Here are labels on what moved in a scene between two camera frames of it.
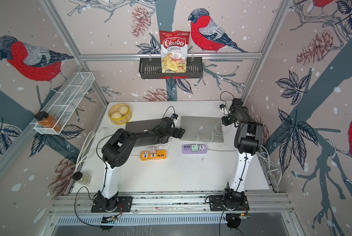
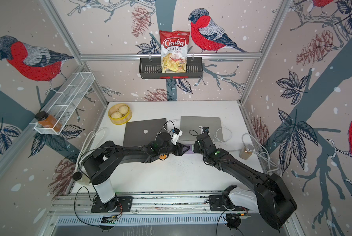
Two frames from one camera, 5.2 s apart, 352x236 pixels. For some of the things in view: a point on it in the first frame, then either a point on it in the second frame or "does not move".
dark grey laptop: [140, 126] does not move
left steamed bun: [116, 115] does not move
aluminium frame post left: [69, 41] does not move
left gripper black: [177, 131] → [181, 148]
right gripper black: [224, 121] → [195, 147]
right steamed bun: [123, 109] does not move
